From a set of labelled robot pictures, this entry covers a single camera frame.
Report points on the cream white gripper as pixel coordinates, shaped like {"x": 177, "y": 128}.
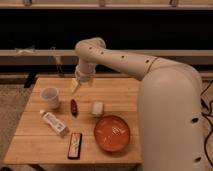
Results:
{"x": 81, "y": 77}

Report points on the orange ceramic bowl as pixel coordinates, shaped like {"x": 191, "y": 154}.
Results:
{"x": 112, "y": 133}

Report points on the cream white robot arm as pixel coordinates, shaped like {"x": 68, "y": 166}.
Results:
{"x": 169, "y": 104}

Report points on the dark red small object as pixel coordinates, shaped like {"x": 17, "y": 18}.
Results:
{"x": 74, "y": 108}

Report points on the white plastic cup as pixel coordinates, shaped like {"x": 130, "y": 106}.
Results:
{"x": 50, "y": 95}

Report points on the white small cylinder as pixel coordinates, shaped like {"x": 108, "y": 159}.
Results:
{"x": 97, "y": 108}

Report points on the white tube with label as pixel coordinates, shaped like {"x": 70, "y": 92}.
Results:
{"x": 58, "y": 126}

